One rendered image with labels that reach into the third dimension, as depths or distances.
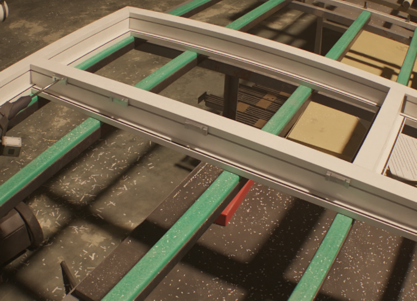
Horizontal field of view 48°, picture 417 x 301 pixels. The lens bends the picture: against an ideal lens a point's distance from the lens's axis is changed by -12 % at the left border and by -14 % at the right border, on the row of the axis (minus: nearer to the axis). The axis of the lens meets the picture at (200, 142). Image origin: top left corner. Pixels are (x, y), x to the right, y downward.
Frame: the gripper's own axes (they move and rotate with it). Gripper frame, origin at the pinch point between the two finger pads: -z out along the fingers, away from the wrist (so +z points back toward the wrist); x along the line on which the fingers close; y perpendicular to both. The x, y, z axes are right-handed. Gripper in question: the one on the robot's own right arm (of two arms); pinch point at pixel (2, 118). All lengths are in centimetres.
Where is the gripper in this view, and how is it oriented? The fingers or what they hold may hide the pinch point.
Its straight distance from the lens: 111.7
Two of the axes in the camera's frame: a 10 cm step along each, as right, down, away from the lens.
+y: -8.7, -4.7, -1.6
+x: 4.4, -5.7, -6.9
